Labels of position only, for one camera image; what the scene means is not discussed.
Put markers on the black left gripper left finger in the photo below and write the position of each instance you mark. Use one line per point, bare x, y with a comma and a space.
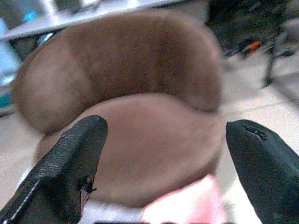
58, 168

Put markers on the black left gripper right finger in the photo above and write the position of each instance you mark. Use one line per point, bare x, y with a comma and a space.
268, 168

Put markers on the brown plush pillow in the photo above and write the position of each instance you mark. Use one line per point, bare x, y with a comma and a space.
130, 98

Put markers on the pink and white cloth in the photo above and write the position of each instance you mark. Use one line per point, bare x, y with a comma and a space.
187, 205

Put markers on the orange object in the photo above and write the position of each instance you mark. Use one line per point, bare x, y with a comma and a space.
253, 45

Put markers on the white table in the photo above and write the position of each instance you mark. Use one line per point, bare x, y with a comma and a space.
58, 16

